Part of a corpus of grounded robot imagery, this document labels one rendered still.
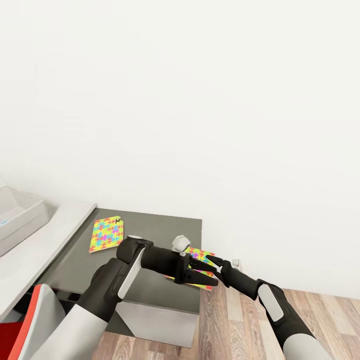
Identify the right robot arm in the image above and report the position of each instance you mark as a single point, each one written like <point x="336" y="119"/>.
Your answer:
<point x="295" y="338"/>

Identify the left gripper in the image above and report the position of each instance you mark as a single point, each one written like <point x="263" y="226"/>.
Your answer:
<point x="184" y="268"/>

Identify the swivel chair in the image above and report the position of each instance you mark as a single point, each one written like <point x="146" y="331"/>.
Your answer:
<point x="21" y="340"/>

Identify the desk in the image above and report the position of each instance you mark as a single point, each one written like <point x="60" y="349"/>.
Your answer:
<point x="155" y="308"/>

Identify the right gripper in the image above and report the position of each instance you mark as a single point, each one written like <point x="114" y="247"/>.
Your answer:
<point x="230" y="276"/>

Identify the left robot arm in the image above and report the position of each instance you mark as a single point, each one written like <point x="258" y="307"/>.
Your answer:
<point x="78" y="335"/>

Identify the jigsaw puzzle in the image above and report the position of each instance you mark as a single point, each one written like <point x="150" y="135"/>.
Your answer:
<point x="107" y="234"/>
<point x="201" y="255"/>

